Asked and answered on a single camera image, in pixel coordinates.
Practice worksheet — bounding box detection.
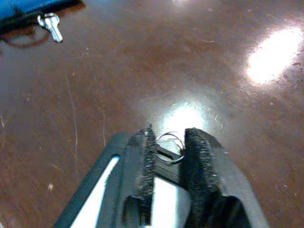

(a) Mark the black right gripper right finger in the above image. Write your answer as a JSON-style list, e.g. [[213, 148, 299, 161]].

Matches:
[[183, 127, 271, 228]]

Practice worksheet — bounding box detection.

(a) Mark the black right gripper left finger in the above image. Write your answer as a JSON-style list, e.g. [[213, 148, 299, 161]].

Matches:
[[121, 125, 157, 227]]

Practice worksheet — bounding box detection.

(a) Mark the black framed card holder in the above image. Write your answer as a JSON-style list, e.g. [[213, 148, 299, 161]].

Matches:
[[53, 132, 190, 228]]

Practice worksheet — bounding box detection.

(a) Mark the thin silver key ring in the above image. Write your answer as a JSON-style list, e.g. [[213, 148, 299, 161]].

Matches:
[[156, 131, 189, 164]]

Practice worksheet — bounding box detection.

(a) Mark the silver key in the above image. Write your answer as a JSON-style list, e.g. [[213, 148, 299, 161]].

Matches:
[[37, 12, 64, 44]]

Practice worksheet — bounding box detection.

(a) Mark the navy blue card wallet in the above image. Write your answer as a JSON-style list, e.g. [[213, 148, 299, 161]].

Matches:
[[0, 0, 84, 27]]

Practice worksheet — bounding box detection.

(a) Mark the thin dark cord loop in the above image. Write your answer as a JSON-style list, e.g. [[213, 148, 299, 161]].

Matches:
[[0, 26, 52, 49]]

